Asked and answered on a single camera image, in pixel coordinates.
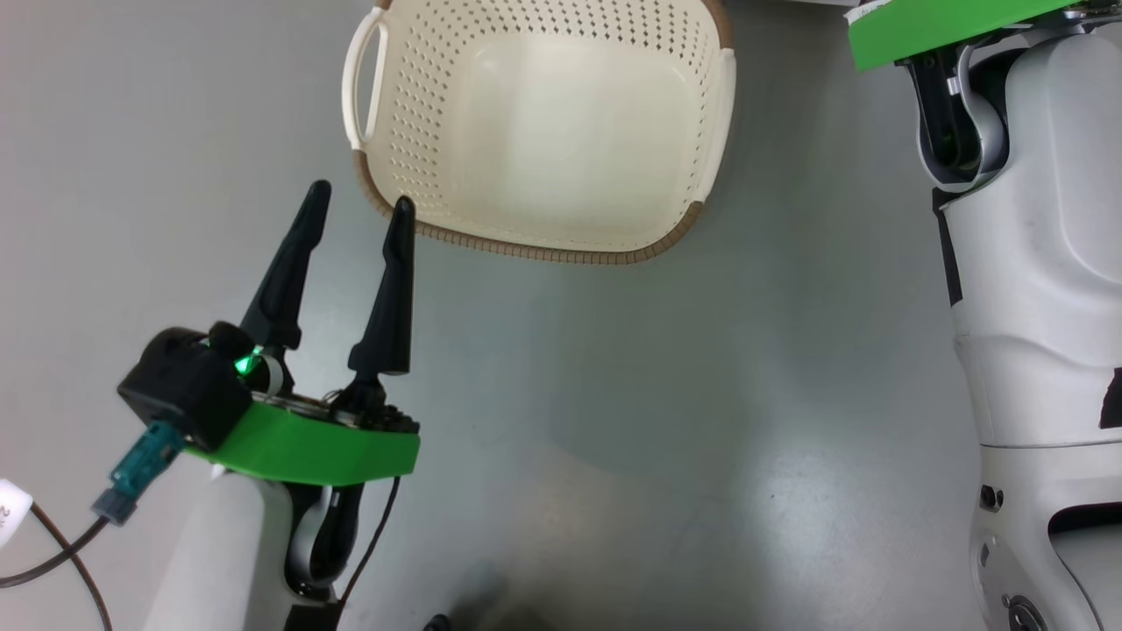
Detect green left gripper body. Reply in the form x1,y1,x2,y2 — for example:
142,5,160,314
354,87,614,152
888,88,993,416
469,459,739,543
184,394,422,487

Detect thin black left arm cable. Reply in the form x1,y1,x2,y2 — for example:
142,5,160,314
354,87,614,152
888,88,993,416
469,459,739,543
336,476,402,619

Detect cream perforated laundry basket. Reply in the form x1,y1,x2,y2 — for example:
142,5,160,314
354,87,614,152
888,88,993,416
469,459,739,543
342,0,737,266

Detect black left camera cable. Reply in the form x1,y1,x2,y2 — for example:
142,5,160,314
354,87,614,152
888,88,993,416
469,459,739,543
0,504,115,631

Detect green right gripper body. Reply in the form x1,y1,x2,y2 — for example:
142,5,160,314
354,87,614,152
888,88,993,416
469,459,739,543
846,0,1088,73

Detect teal left camera connector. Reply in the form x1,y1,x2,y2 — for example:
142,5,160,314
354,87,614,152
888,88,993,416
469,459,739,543
92,422,185,527

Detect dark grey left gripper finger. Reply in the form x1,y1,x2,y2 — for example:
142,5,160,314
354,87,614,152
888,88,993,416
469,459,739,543
348,195,417,408
238,180,332,351

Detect white cable tag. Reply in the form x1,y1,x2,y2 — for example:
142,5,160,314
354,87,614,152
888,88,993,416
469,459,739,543
0,479,34,549

